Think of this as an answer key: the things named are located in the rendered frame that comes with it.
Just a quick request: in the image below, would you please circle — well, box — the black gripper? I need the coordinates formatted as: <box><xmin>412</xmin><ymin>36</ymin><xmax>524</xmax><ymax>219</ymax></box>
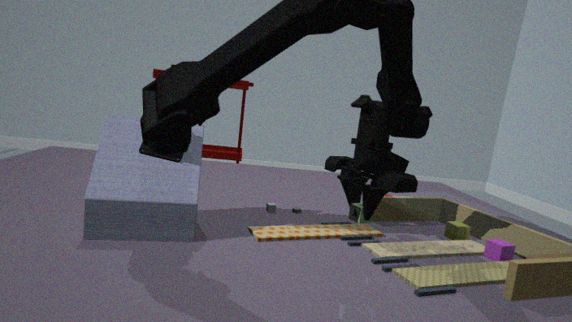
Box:
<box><xmin>324</xmin><ymin>133</ymin><xmax>418</xmax><ymax>220</ymax></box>

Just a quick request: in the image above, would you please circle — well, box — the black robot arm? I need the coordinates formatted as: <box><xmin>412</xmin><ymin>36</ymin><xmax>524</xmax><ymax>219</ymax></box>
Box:
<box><xmin>139</xmin><ymin>0</ymin><xmax>432</xmax><ymax>163</ymax></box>

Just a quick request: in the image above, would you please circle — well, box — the green alphabet block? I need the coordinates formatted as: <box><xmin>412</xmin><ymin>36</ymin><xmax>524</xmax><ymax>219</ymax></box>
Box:
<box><xmin>349</xmin><ymin>202</ymin><xmax>372</xmax><ymax>224</ymax></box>

